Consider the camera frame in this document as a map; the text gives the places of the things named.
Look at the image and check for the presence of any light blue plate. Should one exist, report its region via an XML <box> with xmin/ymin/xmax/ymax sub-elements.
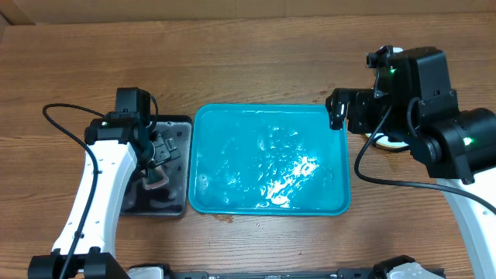
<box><xmin>371</xmin><ymin>133</ymin><xmax>410</xmax><ymax>153</ymax></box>

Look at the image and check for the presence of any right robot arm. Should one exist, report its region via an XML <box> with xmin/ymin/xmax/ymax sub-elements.
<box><xmin>325</xmin><ymin>45</ymin><xmax>495</xmax><ymax>278</ymax></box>

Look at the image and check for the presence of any pink green sponge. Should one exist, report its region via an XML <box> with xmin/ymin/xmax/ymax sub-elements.
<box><xmin>143</xmin><ymin>167</ymin><xmax>169</xmax><ymax>190</ymax></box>

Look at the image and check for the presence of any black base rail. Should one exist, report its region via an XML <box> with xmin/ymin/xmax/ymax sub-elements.
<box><xmin>127</xmin><ymin>267</ymin><xmax>446</xmax><ymax>279</ymax></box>

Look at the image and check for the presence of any black water tray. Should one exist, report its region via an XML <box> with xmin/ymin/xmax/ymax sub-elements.
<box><xmin>121</xmin><ymin>115</ymin><xmax>193</xmax><ymax>218</ymax></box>

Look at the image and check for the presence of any teal plastic tray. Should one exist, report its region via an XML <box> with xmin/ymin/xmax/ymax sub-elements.
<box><xmin>188</xmin><ymin>104</ymin><xmax>351</xmax><ymax>216</ymax></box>

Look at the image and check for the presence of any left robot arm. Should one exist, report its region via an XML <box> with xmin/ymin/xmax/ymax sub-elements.
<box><xmin>27</xmin><ymin>88</ymin><xmax>180</xmax><ymax>279</ymax></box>

